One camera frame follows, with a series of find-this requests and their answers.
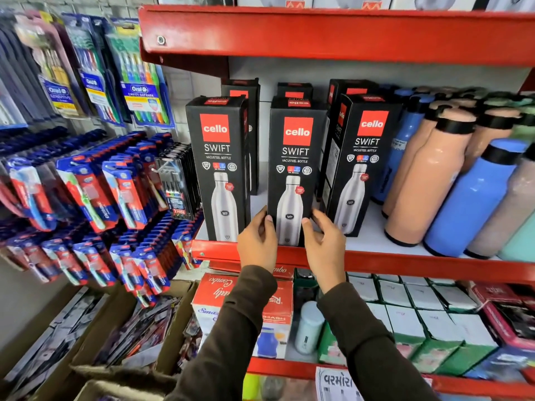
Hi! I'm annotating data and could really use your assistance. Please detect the row of white appliance boxes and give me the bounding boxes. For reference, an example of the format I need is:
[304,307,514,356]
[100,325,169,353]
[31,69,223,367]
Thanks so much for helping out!
[157,0,535,13]

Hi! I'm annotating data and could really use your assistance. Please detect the group of black bottle boxes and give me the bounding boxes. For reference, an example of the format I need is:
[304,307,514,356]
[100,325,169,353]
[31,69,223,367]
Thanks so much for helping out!
[186,78,403,243]

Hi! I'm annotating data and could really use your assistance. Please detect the person's left hand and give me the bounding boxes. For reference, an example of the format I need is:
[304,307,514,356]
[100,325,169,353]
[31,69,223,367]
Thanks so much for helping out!
[237,206,279,274]

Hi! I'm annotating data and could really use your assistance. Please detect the brown cardboard box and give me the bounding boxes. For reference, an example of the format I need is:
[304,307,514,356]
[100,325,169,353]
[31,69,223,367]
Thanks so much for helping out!
[72,365,181,401]

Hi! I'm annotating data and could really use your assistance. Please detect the stack of dark toothbrush packs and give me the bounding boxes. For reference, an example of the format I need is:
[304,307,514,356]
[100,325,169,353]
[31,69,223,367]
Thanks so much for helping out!
[0,12,53,131]

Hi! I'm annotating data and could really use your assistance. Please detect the white paper sign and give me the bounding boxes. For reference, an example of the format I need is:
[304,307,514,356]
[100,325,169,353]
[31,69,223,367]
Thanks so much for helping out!
[315,366,365,401]

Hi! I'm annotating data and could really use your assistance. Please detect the stack of green toothbrush multipacks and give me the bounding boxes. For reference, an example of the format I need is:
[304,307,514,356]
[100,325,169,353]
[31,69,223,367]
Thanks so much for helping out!
[104,18,176,130]

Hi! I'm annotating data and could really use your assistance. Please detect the stack of black pen packs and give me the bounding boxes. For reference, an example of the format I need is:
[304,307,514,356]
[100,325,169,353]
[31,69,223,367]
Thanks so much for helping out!
[154,143,202,222]

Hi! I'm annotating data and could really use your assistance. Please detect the pile of blue packets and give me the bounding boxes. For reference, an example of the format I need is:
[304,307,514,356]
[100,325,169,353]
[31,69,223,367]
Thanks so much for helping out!
[463,346,535,384]

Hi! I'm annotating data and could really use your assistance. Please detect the row of coloured water bottles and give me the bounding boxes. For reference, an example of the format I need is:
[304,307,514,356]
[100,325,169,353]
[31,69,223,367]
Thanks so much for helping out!
[371,85,535,263]

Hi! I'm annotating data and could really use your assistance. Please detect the rows of red-blue toothbrush packets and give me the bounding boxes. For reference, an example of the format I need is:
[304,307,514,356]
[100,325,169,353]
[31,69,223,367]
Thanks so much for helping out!
[0,128,205,309]

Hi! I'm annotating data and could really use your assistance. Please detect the person's right forearm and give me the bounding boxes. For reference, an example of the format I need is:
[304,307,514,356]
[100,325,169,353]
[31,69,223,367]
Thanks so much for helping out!
[316,282,439,401]

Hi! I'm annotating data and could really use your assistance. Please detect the person's left forearm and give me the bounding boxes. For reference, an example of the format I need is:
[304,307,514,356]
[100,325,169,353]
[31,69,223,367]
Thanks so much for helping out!
[165,265,279,401]

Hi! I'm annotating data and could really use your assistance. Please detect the black steel flask carton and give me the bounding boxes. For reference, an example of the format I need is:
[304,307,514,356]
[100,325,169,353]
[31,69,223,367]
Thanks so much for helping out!
[267,96,329,248]

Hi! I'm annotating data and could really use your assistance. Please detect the person's right hand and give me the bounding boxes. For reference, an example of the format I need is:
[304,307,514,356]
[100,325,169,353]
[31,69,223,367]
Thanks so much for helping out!
[302,209,347,294]

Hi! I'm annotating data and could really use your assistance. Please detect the red and white combo box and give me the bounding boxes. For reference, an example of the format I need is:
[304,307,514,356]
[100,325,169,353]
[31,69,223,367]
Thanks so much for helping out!
[191,272,294,360]

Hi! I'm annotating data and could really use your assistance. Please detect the dark green jar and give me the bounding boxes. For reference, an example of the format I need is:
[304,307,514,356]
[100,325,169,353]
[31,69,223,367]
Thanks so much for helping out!
[293,268,320,312]

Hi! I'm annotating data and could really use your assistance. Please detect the stack of pink toothbrush multipacks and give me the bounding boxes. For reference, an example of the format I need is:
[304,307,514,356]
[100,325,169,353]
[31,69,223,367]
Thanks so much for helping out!
[14,11,90,120]

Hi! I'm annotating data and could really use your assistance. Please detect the pile of red packets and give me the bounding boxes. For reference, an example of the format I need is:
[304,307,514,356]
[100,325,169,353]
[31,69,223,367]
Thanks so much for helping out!
[459,281,535,352]

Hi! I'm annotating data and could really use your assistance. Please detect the small white bottle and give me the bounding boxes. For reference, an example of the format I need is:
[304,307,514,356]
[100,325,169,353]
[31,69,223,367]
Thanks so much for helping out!
[294,301,325,356]

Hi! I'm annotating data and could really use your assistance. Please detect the cardboard box of flat packets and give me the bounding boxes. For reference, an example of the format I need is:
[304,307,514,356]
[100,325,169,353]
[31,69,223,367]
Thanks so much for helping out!
[70,280,200,377]
[0,284,138,401]

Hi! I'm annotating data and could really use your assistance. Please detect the stack of white-green boxes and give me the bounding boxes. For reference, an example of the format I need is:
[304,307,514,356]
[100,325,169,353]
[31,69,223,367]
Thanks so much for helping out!
[317,272,499,376]

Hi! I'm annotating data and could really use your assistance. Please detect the red metal shelf board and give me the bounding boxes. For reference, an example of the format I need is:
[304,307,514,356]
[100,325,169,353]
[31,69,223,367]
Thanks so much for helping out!
[247,357,535,399]
[138,5,535,79]
[191,239,535,286]

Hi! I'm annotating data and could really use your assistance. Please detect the stack of blue toothbrush multipacks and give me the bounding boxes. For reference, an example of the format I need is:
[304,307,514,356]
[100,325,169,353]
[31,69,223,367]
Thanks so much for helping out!
[62,13,126,126]

